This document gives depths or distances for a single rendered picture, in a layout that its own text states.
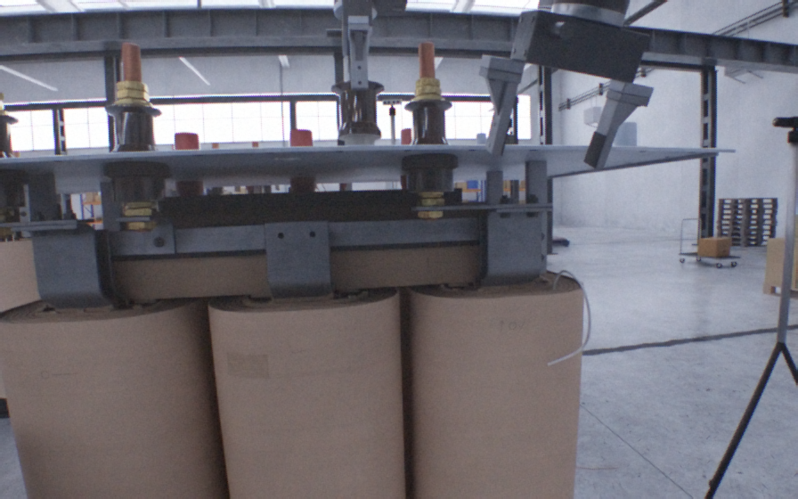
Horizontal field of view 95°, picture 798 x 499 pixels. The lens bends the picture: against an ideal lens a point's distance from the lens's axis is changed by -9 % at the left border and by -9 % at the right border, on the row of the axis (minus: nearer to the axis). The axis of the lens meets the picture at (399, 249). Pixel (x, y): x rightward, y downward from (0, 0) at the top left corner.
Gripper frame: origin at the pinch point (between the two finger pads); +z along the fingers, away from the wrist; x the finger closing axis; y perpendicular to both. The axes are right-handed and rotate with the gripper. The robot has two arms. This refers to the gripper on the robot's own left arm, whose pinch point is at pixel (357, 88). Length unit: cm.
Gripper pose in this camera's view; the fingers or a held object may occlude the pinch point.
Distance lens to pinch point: 75.0
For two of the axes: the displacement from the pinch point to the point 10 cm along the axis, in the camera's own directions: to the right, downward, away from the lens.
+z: 0.3, 9.9, 1.1
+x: 1.4, 1.0, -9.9
